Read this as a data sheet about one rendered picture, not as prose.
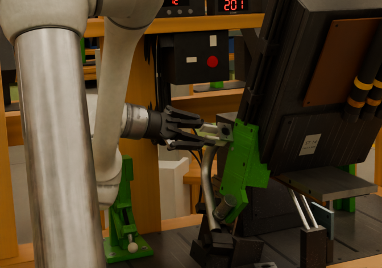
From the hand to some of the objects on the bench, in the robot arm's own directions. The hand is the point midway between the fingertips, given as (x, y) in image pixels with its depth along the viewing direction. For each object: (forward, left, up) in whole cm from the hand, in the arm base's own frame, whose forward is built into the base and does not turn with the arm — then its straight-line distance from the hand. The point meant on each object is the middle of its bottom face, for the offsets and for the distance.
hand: (214, 134), depth 167 cm
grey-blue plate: (-22, -20, -32) cm, 44 cm away
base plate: (-5, -14, -34) cm, 38 cm away
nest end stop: (-12, +6, -30) cm, 33 cm away
